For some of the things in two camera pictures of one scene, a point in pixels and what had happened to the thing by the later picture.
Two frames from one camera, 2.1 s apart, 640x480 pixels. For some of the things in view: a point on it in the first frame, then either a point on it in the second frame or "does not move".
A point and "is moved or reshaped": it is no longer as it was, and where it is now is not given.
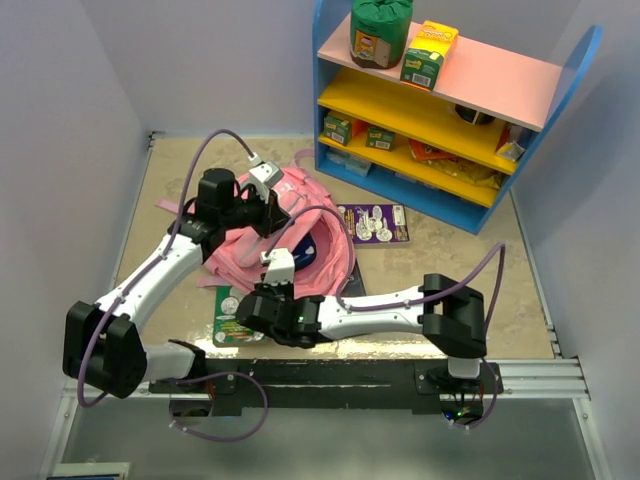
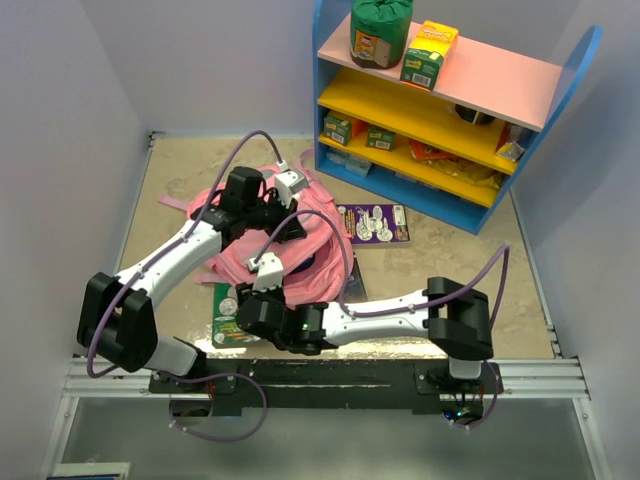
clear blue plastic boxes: x=353 y=165 does not move
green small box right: x=380 y=138 does not move
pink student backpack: x=316 y=232 does not move
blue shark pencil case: x=305 y=253 is moved or reshaped
